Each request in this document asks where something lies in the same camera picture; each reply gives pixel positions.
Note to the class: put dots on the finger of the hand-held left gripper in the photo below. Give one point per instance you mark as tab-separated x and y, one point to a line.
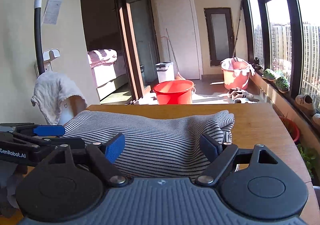
48	130
75	142

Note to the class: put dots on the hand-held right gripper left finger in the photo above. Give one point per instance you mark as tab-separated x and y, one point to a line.
115	148

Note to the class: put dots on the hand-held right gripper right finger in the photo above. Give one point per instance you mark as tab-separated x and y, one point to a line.
208	147

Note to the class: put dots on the grey black striped shirt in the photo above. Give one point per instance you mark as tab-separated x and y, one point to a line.
160	144

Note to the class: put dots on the white towel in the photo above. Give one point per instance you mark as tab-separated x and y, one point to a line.
50	94

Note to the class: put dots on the grey crumpled cloth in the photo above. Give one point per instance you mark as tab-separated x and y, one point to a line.
15	195

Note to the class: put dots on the crumpled brown cloth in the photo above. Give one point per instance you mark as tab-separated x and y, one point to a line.
240	94

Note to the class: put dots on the red plastic basin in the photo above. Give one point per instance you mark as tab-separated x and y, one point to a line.
172	94

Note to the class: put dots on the bed with pink bedding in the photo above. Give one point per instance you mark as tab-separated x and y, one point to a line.
105	74

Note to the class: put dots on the pink plastic bucket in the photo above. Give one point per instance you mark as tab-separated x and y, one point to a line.
235	77

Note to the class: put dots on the orange broom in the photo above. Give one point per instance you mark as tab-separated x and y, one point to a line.
180	77

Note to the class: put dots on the white cloth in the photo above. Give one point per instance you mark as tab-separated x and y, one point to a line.
243	71

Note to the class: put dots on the white trash bin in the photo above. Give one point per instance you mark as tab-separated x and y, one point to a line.
165	73

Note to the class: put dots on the red flower pot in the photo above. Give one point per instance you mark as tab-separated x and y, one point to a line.
293	129

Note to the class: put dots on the green potted plant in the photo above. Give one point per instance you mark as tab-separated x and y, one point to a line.
269	74
282	84

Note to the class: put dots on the small dark object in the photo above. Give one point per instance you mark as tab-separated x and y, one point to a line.
257	63

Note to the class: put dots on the green leafy plant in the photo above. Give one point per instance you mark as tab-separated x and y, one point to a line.
307	157

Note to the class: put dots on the white sneaker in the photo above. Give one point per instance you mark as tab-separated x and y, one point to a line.
317	119
305	103

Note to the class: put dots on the dark framed glass door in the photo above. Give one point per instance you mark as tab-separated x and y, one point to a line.
220	37

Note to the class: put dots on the dark mop pole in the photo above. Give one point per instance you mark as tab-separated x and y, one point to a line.
236	37

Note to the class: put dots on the white paper tag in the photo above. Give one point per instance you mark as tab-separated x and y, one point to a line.
52	10

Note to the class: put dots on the white door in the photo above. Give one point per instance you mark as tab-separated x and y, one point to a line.
180	27

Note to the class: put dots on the black framed window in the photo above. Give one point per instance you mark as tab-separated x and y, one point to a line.
295	27

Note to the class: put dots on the white wall mount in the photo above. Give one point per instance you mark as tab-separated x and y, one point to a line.
51	54

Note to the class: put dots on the brown sliding door frame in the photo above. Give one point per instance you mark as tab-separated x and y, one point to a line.
130	52

